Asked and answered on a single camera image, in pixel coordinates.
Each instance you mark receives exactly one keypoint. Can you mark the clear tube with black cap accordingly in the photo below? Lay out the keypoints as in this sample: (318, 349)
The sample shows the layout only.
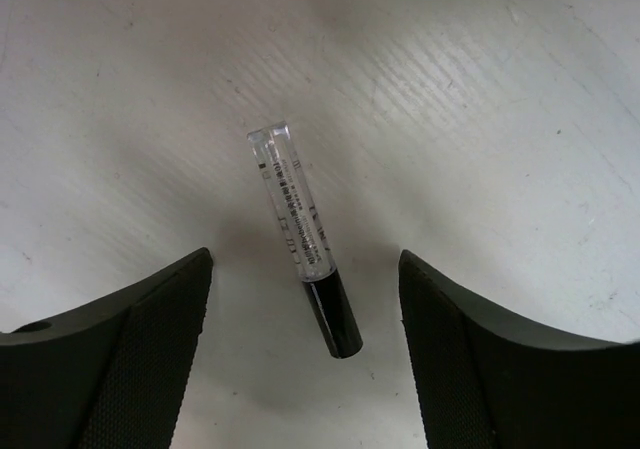
(300, 223)

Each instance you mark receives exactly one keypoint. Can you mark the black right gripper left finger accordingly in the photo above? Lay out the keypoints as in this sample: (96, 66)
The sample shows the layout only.
(111, 373)

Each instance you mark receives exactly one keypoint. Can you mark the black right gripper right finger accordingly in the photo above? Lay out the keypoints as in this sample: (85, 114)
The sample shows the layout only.
(487, 377)

